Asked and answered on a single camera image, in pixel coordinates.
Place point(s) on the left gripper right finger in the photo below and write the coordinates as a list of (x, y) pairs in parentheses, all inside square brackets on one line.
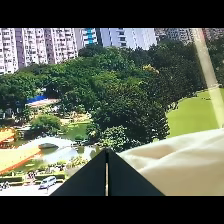
[(128, 180)]

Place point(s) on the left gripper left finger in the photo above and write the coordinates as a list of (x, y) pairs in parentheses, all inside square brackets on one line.
[(88, 180)]

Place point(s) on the beige shirt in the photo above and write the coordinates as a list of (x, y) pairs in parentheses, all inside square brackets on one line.
[(186, 163)]

